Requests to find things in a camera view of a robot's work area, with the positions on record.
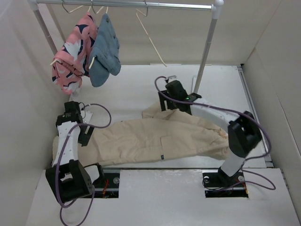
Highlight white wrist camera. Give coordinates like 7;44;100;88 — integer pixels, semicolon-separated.
81;110;93;124
165;75;177;83

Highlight wooden hanger under pink shorts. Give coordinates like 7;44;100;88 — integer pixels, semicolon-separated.
50;0;91;65

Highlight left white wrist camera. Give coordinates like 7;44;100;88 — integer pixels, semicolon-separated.
81;110;93;124

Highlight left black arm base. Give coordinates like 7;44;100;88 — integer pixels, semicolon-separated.
93;173;120;199

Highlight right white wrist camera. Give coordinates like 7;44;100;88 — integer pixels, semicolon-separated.
165;75;177;83

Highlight metal clothes rack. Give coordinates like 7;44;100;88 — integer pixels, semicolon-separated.
28;0;224;93

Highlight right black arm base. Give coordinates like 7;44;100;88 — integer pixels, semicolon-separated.
202;172;248;198

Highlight pink floral shorts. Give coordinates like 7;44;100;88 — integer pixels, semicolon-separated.
51;12;98;95

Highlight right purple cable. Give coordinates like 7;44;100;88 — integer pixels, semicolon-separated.
154;75;276;191

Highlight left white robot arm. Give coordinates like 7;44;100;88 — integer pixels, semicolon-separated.
45;101;105;206

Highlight blue denim shorts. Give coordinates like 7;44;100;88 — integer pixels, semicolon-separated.
88;14;121;87

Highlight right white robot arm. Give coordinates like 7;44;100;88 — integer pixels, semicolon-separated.
158;78;262;187

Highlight wooden hanger under denim shorts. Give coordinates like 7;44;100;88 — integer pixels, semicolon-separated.
89;0;109;69

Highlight empty wooden hanger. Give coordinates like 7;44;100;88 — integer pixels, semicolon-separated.
136;0;167;67

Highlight beige trousers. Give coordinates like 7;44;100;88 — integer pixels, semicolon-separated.
52;103;232;168

